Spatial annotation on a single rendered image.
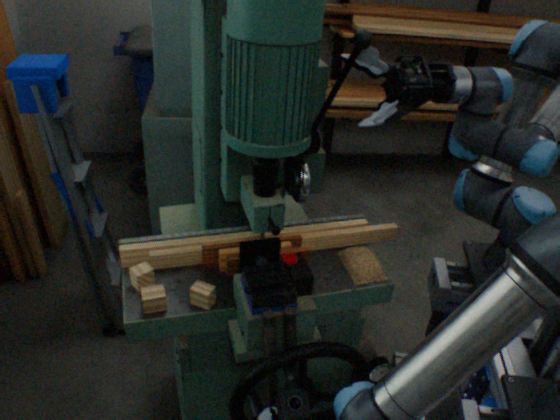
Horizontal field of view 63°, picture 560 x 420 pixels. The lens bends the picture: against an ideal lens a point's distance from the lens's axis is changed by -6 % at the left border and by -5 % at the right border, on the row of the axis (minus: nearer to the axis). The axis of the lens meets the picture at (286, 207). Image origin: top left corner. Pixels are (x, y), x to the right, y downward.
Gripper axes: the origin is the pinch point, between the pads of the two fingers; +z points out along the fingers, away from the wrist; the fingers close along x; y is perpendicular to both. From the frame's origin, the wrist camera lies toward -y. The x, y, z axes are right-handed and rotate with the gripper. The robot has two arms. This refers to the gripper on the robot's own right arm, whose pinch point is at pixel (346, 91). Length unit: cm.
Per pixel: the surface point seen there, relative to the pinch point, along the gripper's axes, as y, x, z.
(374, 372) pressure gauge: -43, 53, -12
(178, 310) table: -29, 32, 33
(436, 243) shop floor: -170, -1, -123
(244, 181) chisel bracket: -28.9, 5.3, 15.5
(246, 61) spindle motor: 2.8, -4.9, 18.7
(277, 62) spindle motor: 4.5, -3.4, 13.8
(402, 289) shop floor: -151, 24, -83
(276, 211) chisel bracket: -23.4, 14.8, 10.8
